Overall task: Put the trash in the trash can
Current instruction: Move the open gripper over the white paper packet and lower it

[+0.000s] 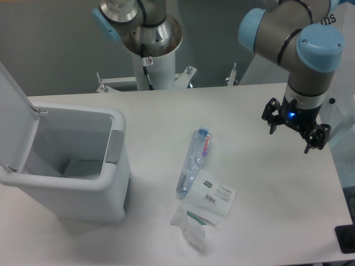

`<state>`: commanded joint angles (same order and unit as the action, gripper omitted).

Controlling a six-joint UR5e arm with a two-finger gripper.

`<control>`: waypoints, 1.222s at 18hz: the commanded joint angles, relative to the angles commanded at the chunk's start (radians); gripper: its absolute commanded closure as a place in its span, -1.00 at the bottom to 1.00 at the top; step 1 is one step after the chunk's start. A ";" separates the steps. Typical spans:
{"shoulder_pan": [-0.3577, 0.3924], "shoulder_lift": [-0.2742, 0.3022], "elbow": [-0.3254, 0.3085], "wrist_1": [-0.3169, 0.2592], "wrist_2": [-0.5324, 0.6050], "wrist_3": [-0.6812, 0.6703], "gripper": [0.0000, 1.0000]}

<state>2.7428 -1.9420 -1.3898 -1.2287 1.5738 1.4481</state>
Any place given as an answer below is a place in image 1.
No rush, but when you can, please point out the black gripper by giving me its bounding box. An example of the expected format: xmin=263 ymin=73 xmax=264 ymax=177
xmin=261 ymin=96 xmax=331 ymax=154

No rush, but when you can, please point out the crushed clear plastic bottle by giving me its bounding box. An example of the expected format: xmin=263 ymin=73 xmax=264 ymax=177
xmin=176 ymin=127 xmax=211 ymax=198

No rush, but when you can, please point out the white plastic packaging bag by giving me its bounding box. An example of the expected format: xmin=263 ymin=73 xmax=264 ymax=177
xmin=170 ymin=170 xmax=237 ymax=250

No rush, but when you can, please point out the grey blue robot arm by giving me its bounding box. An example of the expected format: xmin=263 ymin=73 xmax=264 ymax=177
xmin=92 ymin=1 xmax=344 ymax=149

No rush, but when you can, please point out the white trash can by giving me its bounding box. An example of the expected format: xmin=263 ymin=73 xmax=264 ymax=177
xmin=1 ymin=103 xmax=131 ymax=223

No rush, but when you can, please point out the white trash can lid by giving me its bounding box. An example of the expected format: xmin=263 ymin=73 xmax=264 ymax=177
xmin=1 ymin=65 xmax=48 ymax=172

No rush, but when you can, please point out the black device at table edge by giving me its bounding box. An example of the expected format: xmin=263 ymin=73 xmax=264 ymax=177
xmin=334 ymin=224 xmax=354 ymax=254

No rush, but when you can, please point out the white metal base frame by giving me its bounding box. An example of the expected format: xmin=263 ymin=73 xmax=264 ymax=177
xmin=95 ymin=62 xmax=239 ymax=93

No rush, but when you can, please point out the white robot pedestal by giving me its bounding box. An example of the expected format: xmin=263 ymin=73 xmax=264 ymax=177
xmin=131 ymin=52 xmax=175 ymax=91

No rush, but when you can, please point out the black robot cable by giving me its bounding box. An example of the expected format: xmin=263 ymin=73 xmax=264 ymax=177
xmin=140 ymin=43 xmax=154 ymax=91

